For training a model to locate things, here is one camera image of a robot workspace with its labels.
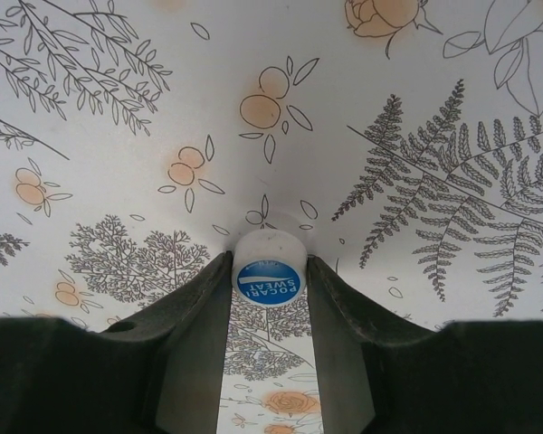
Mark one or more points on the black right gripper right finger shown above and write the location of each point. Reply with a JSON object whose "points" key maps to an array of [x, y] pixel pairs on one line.
{"points": [[434, 384]]}

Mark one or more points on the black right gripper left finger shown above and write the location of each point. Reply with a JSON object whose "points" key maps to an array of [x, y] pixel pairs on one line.
{"points": [[117, 384]]}

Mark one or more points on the white cap with blue print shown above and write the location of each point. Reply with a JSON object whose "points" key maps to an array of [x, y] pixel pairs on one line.
{"points": [[269, 253]]}

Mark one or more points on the floral patterned table cover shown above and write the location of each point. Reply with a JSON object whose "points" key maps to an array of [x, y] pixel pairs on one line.
{"points": [[117, 135]]}

